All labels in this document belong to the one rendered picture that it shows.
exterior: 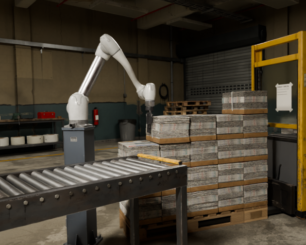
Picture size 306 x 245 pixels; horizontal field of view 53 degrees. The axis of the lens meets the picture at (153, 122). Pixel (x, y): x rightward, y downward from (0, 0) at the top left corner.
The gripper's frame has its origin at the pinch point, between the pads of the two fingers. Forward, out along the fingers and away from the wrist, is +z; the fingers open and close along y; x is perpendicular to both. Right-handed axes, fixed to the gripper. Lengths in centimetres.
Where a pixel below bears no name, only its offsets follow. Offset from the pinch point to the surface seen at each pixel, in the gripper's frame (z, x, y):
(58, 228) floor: 101, 74, 40
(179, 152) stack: 19.5, -23.7, -17.7
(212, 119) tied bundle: -11, -56, -18
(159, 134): 4.0, -2.5, -20.0
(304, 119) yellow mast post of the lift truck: -15, -147, -37
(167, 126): -3.3, -10.3, -20.1
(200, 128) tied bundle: -2.3, -44.0, -18.0
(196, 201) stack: 64, -43, -18
